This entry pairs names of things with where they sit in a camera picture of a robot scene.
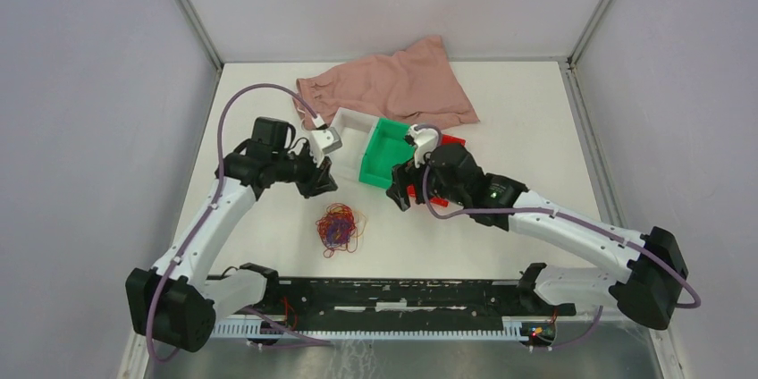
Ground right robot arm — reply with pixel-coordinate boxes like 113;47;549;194
331;144;691;330

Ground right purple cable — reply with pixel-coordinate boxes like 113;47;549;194
408;124;703;310

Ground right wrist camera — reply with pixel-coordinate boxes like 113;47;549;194
405;123;442;168

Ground green plastic bin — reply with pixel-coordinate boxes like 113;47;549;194
358;118;414;190

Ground red plastic bin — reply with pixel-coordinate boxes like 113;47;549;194
407;134;466;208

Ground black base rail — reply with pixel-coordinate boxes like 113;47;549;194
253;269;577;333

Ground white cable duct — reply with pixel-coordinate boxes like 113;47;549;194
210;315;528;342

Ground coloured cable pile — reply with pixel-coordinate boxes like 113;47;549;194
315;203;368;259

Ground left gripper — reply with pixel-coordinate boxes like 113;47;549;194
273;141;338;199

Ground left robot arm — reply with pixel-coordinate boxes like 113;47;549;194
125;117;341;352

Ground pink cloth shorts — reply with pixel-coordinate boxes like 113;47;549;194
296;35;480;130

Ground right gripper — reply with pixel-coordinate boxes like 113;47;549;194
386;154;467;211

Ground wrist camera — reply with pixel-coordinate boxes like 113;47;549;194
309;127;342;166
405;123;442;168

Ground translucent white bin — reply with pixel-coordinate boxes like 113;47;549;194
329;107;378;181

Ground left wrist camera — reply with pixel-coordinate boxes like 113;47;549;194
309;127;342;166

